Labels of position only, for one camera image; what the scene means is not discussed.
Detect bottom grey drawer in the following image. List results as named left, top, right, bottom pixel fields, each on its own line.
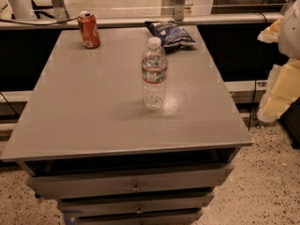
left=68, top=208, right=203, bottom=225

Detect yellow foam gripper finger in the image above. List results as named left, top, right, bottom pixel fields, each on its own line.
left=257, top=59, right=300, bottom=123
left=257, top=16, right=284, bottom=43

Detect white pipe post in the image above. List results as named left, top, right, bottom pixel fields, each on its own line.
left=7, top=0, right=37, bottom=20

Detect grey drawer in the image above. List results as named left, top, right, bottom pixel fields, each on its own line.
left=58, top=190, right=214, bottom=218
left=68, top=208, right=203, bottom=225
left=27, top=163, right=233, bottom=199

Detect middle grey drawer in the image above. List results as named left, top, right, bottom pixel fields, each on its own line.
left=58, top=190, right=214, bottom=218

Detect black hanging cable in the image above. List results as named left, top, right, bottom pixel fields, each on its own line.
left=247, top=12, right=269, bottom=131

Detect grey metal rail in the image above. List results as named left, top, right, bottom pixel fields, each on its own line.
left=0, top=12, right=282, bottom=30

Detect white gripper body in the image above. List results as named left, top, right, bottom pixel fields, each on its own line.
left=278, top=0, right=300, bottom=59

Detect metal upright bracket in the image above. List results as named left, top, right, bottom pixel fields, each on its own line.
left=174, top=0, right=186, bottom=22

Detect top grey drawer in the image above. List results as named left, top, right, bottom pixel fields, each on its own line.
left=27, top=163, right=233, bottom=199

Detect clear plastic water bottle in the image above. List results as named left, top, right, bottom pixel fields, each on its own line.
left=141, top=37, right=168, bottom=112

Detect grey drawer cabinet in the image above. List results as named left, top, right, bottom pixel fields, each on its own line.
left=0, top=25, right=254, bottom=225

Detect blue chip bag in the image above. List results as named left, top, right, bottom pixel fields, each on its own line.
left=144, top=22, right=197, bottom=48

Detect orange soda can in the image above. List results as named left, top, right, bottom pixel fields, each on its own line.
left=77, top=10, right=100, bottom=49

